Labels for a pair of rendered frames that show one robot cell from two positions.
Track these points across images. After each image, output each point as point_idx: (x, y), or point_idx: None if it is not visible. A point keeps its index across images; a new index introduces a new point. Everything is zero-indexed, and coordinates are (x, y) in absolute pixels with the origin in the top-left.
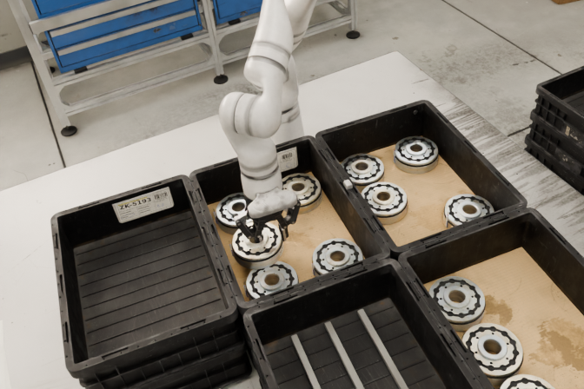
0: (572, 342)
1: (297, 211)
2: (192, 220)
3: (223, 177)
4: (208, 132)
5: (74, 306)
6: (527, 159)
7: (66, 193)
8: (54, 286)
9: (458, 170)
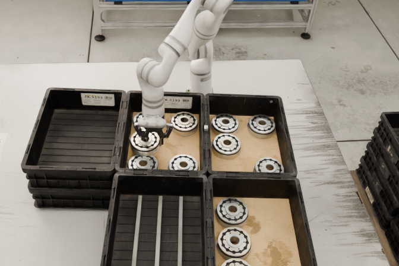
0: (281, 256)
1: (170, 132)
2: None
3: None
4: None
5: (39, 138)
6: (337, 154)
7: (68, 77)
8: None
9: (279, 144)
